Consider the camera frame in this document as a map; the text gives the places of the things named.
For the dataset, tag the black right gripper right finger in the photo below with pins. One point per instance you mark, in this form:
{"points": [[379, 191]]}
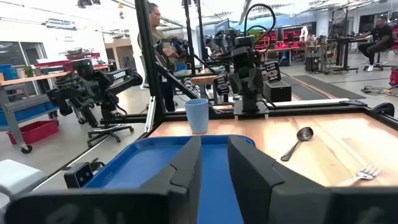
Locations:
{"points": [[248, 174]]}

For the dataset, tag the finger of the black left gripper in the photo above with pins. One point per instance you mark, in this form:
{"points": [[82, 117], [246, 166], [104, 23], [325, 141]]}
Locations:
{"points": [[271, 72], [222, 84]]}

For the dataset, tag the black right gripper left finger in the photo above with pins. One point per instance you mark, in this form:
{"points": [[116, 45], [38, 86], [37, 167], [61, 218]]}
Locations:
{"points": [[189, 168]]}

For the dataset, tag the light blue plastic cup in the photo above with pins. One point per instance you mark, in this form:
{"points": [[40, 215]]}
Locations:
{"points": [[196, 116]]}

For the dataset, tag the dark metal spoon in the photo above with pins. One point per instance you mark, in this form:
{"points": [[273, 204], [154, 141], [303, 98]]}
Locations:
{"points": [[304, 133]]}

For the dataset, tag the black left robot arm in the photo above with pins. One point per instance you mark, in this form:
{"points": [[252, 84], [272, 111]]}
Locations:
{"points": [[250, 104]]}

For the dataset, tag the black background robot arm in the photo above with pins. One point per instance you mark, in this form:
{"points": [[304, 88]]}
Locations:
{"points": [[102, 81], [177, 46]]}

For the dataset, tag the blue plastic tray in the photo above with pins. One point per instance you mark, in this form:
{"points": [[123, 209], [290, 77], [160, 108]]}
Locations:
{"points": [[140, 168]]}

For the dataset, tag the black box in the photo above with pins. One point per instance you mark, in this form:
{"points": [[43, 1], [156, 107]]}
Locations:
{"points": [[278, 91]]}

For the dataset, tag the red storage shelf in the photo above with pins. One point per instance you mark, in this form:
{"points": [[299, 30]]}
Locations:
{"points": [[289, 35]]}

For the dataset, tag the black floor mat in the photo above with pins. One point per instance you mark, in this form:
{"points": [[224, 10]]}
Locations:
{"points": [[326, 87]]}

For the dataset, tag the black standing desk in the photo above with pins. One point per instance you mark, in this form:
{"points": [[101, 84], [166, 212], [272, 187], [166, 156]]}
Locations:
{"points": [[342, 53]]}

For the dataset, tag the standing person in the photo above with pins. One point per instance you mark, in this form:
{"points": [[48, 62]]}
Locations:
{"points": [[160, 35]]}

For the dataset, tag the black office chair base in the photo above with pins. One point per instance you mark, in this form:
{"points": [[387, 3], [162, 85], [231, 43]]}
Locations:
{"points": [[109, 129]]}

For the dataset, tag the seated person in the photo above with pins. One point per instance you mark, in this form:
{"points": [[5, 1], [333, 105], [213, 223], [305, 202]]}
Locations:
{"points": [[381, 35]]}

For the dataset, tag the red plastic bin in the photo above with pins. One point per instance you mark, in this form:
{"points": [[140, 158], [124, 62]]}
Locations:
{"points": [[34, 130], [394, 77]]}

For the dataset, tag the red workbench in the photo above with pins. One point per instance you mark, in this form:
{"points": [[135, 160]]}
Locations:
{"points": [[59, 63]]}

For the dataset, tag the blue storage bin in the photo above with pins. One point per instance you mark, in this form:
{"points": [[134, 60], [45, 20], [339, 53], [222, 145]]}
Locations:
{"points": [[31, 112]]}

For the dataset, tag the small potted plant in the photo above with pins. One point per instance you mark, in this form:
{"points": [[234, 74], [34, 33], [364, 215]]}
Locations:
{"points": [[28, 71]]}

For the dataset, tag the grey wheeled workbench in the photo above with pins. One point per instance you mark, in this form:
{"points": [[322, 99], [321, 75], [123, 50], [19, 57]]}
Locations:
{"points": [[9, 115]]}

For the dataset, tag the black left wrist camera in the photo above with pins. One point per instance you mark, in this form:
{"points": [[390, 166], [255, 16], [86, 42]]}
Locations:
{"points": [[245, 41]]}

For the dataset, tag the black station frame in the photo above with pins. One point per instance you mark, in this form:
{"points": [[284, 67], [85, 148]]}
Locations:
{"points": [[188, 37]]}

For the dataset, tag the black aluminium table frame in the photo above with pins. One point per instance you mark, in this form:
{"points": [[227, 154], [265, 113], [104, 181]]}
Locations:
{"points": [[155, 93]]}

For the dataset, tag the black table-level camera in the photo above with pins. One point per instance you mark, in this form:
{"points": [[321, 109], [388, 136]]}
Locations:
{"points": [[77, 175]]}

